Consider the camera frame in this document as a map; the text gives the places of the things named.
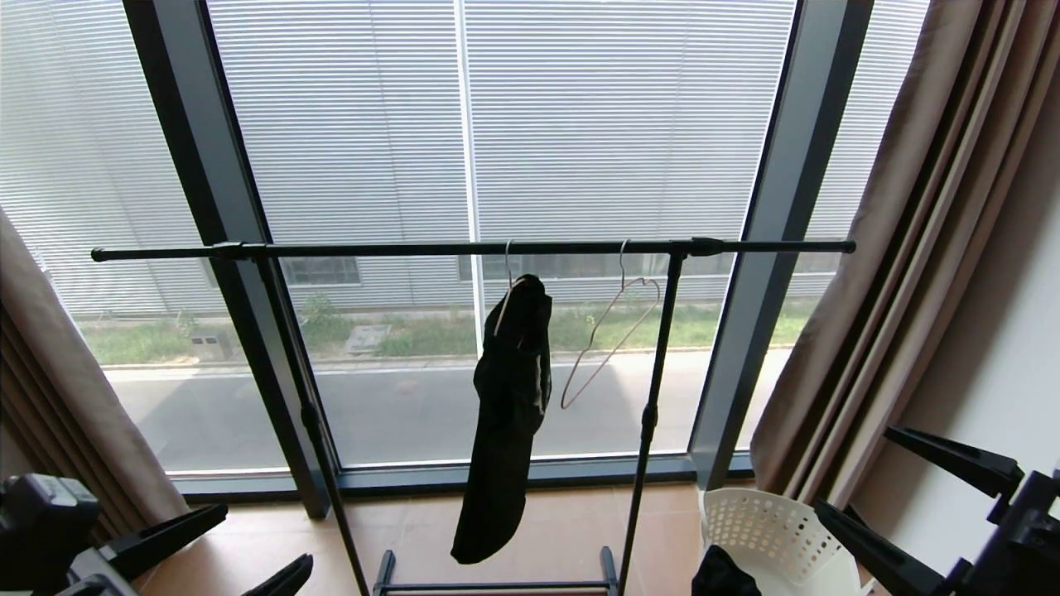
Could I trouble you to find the brown curtain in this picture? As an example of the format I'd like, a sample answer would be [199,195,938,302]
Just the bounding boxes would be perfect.
[749,0,1060,506]
[0,211,191,531]

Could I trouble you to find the window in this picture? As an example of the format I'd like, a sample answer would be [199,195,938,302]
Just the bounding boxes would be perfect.
[0,0,932,502]

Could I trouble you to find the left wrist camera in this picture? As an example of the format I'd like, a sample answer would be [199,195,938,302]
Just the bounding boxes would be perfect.
[0,473,102,593]

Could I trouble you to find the black garment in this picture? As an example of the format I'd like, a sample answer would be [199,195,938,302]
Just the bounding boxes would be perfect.
[691,545,763,596]

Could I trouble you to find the pink clothes hanger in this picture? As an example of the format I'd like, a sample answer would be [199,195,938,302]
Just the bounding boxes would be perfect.
[494,240,531,337]
[560,240,663,411]

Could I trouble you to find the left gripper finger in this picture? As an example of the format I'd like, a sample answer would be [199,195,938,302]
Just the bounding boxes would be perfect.
[240,553,314,596]
[99,503,229,580]

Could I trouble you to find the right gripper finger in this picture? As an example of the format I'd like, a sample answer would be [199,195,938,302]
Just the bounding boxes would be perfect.
[813,497,949,596]
[884,425,1025,497]

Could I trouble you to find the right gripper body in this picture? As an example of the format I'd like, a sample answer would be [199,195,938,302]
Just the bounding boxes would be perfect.
[944,468,1060,596]

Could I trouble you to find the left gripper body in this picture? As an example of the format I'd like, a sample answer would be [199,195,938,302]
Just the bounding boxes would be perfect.
[54,550,142,596]

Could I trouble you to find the white laundry basket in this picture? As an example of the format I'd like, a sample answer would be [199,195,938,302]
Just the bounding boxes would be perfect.
[698,487,875,596]

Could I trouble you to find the black clothes rack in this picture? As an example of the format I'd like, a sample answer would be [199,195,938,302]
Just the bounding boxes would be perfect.
[91,238,856,596]

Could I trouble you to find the black shorts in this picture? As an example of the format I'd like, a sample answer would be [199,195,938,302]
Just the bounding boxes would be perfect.
[451,275,554,565]

